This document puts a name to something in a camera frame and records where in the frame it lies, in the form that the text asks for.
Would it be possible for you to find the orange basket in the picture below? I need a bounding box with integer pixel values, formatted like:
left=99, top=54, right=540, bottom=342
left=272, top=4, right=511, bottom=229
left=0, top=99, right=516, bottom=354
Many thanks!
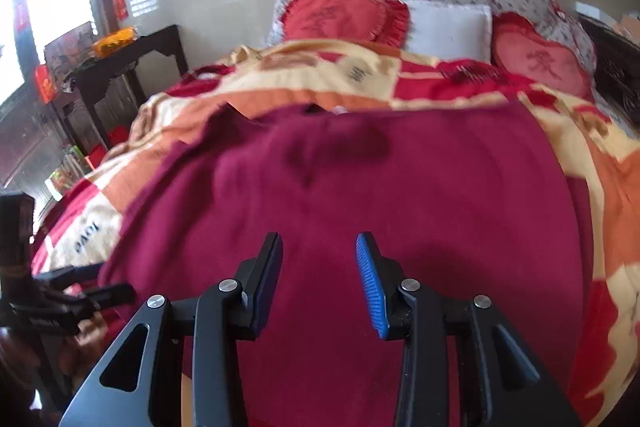
left=92, top=26, right=139, bottom=58

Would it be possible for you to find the red paper sign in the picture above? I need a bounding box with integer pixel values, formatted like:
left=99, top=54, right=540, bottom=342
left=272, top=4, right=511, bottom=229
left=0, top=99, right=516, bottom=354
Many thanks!
left=34, top=64, right=56, bottom=104

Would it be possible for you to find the red orange printed blanket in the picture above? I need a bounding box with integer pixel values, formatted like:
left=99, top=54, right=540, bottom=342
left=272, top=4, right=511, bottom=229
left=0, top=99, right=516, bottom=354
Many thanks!
left=30, top=42, right=640, bottom=427

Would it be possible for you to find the colourful printed box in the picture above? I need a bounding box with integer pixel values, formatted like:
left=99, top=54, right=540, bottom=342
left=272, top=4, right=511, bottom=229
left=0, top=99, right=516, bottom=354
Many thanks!
left=45, top=146, right=94, bottom=204

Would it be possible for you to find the red box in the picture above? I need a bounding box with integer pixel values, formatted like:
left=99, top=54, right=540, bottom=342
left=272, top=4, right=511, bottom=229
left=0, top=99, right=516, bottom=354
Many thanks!
left=84, top=144, right=109, bottom=171
left=110, top=124, right=137, bottom=146

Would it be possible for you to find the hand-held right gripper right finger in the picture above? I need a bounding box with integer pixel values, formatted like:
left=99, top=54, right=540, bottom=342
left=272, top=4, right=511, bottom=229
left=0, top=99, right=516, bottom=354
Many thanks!
left=355, top=232, right=583, bottom=427

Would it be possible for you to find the red heart frilled pillow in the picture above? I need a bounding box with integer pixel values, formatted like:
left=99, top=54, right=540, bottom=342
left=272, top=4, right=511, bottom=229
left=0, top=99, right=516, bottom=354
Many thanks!
left=281, top=0, right=412, bottom=48
left=491, top=12, right=594, bottom=101

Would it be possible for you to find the dark carved wooden cabinet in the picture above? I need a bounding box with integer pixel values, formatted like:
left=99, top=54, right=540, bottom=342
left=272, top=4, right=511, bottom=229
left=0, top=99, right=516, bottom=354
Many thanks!
left=575, top=13, right=640, bottom=120

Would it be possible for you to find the maroon knit shirt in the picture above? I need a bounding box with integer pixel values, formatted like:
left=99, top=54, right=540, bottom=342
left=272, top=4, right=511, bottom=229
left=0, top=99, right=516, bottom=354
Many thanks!
left=97, top=99, right=587, bottom=427

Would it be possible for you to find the white pillow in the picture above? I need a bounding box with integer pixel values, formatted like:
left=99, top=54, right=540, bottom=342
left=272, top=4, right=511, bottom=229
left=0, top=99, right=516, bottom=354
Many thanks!
left=401, top=0, right=494, bottom=64

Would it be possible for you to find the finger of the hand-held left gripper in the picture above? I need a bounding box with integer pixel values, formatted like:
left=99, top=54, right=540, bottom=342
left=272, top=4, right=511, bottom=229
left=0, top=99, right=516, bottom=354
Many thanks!
left=60, top=283, right=137, bottom=315
left=34, top=263, right=107, bottom=288

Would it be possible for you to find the dark wooden side table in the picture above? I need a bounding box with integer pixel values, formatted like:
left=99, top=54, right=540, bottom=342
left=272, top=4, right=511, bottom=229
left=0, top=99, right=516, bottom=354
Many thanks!
left=64, top=24, right=189, bottom=148

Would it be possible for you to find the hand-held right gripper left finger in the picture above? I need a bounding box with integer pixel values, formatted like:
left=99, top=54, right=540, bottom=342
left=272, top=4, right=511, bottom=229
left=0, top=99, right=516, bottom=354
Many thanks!
left=59, top=232, right=284, bottom=427

